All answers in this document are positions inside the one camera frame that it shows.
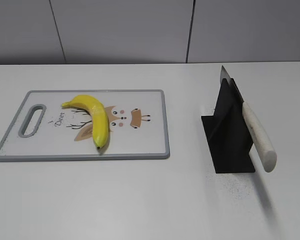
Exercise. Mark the white grey-rimmed cutting board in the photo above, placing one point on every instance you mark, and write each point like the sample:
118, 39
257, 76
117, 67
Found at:
42, 131

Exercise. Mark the white-handled kitchen knife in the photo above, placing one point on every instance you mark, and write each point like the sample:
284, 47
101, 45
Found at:
260, 138

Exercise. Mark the black knife stand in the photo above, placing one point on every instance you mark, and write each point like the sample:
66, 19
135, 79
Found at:
227, 135

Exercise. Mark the yellow plastic banana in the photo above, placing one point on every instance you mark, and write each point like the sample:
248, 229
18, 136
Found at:
99, 117

